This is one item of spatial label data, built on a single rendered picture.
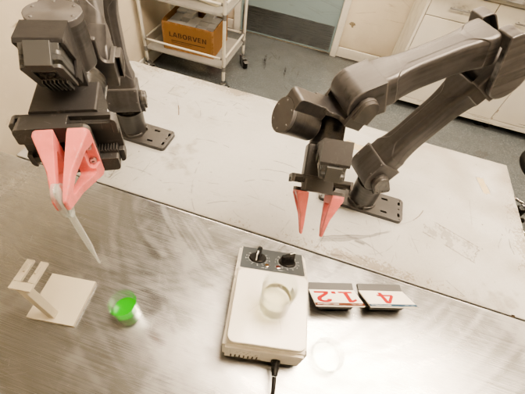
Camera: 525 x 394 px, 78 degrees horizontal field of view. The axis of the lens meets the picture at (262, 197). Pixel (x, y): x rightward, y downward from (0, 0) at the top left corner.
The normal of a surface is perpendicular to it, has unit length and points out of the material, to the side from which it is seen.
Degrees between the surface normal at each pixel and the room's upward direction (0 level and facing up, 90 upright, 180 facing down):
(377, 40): 90
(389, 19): 90
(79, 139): 23
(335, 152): 41
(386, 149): 58
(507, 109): 90
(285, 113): 66
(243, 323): 0
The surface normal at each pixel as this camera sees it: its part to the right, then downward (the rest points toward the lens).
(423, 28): -0.29, 0.72
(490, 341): 0.11, -0.62
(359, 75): -0.23, -0.52
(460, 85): -0.75, -0.20
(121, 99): 0.22, 0.68
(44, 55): 0.22, -0.03
